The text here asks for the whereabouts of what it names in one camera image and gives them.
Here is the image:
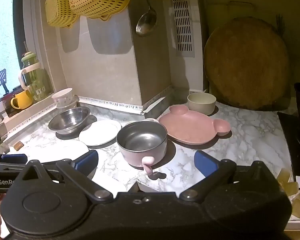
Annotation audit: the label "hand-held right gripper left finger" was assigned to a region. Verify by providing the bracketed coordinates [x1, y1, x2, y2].
[14, 150, 113, 203]

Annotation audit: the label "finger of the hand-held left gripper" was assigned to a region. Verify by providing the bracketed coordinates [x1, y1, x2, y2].
[0, 154, 28, 172]

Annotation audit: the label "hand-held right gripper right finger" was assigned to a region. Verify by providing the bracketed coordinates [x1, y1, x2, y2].
[179, 150, 278, 203]

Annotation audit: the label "white plate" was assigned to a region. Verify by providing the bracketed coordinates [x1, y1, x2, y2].
[6, 139, 90, 162]
[78, 119, 122, 147]

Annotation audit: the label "pink bear-shaped plate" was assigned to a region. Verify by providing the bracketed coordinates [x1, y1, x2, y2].
[157, 105, 232, 145]

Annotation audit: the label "stainless steel bowl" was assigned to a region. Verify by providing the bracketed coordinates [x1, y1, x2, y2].
[48, 106, 91, 135]

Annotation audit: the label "pink pot steel interior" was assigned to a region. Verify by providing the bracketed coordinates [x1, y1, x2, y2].
[116, 118, 168, 176]

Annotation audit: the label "beige bowl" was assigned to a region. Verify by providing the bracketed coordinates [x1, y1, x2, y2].
[187, 92, 217, 115]

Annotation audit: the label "clear plastic container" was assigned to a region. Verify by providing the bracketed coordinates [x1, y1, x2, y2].
[56, 99, 78, 109]

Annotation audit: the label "yellow mug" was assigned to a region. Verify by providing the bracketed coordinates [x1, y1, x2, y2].
[10, 90, 33, 110]

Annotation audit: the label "music note trim tape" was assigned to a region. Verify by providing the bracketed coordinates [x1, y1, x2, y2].
[0, 85, 174, 140]

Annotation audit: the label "floral ceramic bowl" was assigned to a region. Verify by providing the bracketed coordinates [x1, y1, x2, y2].
[52, 88, 73, 107]

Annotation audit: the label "pale yellow foam pieces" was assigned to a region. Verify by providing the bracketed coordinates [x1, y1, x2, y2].
[276, 169, 300, 218]

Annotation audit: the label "round wooden cutting board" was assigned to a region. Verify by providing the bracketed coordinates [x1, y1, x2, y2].
[203, 17, 290, 110]

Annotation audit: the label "white vent grille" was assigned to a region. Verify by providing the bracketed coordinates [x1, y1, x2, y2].
[170, 0, 196, 57]

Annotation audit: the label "steel ladle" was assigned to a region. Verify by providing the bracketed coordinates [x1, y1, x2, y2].
[136, 0, 157, 37]

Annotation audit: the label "green glass jar white handle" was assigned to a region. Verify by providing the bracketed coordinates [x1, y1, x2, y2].
[18, 51, 52, 103]

